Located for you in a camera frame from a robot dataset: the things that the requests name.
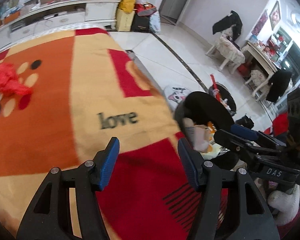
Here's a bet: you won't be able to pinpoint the red orange patterned blanket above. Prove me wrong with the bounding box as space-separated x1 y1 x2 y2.
0 28 200 239

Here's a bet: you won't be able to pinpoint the white TV cabinet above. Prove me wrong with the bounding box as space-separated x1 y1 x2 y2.
0 0 121 51

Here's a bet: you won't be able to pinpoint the black trash bag bin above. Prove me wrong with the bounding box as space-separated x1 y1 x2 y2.
174 91 239 170

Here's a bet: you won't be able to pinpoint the black shopping bag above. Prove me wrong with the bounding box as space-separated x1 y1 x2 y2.
130 14 149 33

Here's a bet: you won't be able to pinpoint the yellow bag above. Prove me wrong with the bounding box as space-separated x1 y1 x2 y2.
118 0 136 14

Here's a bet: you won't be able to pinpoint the orange white snack bag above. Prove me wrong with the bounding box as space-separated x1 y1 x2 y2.
200 122 226 160

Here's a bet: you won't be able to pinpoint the white chair with jacket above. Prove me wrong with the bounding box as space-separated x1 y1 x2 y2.
206 10 245 71

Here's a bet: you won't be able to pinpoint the chair with black garment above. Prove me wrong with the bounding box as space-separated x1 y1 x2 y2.
244 68 293 104

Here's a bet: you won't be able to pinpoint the red crumpled plastic bag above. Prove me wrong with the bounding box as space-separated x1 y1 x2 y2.
0 63 33 96

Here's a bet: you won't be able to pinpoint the black shoes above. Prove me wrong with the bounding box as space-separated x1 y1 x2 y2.
235 114 254 129

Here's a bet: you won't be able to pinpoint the white medicine box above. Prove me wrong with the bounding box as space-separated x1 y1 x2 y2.
183 118 212 153

